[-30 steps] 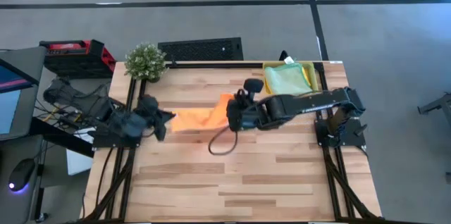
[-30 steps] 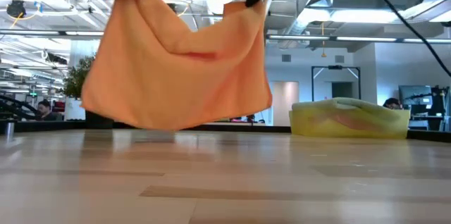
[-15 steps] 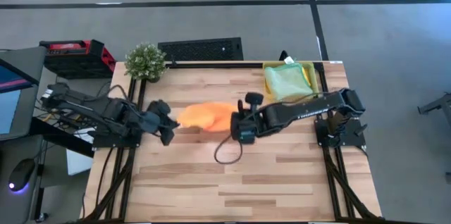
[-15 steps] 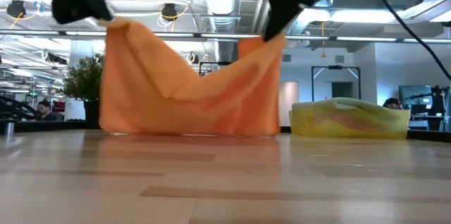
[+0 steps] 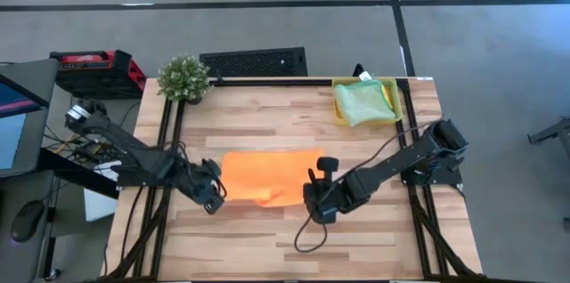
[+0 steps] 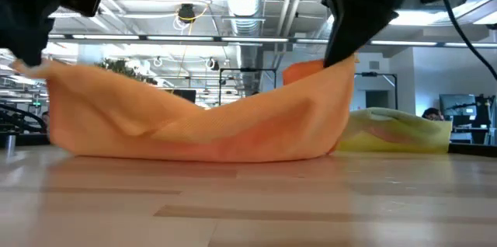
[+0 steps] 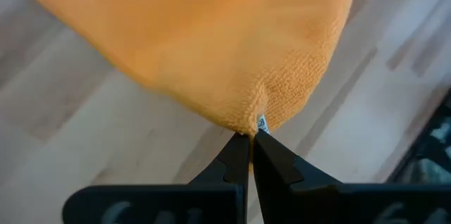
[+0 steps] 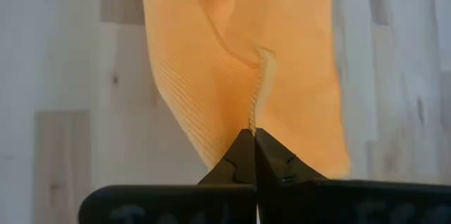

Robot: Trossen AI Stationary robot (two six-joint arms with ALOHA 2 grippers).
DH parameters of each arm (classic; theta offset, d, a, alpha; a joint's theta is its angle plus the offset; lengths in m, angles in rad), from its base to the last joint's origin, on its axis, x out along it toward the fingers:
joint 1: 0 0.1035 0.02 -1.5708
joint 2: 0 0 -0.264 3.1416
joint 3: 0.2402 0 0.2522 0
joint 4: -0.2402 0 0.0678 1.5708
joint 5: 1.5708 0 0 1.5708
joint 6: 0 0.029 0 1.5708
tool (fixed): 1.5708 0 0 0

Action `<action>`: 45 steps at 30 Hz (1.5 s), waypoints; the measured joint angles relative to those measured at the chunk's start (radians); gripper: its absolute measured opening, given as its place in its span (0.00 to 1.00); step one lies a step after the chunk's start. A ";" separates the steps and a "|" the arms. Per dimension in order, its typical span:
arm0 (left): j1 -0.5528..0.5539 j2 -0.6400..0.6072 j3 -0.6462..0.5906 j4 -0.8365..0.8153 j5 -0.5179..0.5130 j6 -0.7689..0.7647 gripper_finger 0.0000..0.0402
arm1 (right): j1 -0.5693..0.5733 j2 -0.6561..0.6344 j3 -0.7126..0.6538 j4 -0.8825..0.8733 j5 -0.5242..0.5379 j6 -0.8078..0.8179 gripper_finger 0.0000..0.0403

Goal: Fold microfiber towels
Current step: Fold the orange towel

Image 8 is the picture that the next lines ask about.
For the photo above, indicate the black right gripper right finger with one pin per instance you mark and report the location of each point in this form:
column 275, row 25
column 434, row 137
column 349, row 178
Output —
column 352, row 204

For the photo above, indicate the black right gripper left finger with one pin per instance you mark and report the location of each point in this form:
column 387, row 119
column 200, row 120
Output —
column 169, row 206

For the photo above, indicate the orange microfiber towel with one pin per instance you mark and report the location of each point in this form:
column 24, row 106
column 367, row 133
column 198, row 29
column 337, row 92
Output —
column 211, row 41

